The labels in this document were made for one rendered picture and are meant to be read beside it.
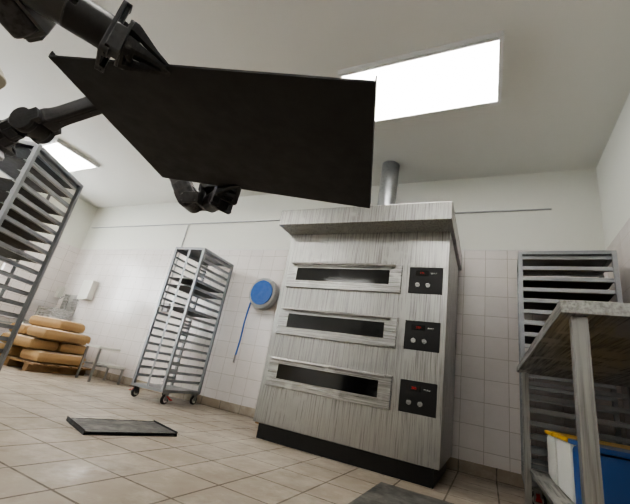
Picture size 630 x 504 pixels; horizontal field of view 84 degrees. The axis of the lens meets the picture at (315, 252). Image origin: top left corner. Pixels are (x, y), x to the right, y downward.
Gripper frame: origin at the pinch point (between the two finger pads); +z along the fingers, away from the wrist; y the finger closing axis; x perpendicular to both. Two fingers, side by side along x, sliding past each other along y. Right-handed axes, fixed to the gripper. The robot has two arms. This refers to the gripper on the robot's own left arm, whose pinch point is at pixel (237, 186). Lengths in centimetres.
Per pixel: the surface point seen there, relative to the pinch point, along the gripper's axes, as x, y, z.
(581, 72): -216, -206, 18
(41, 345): 17, 83, -535
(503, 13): -135, -204, 0
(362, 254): -171, -65, -136
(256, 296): -173, -34, -322
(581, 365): -92, 26, 49
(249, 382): -192, 68, -318
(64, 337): -5, 67, -531
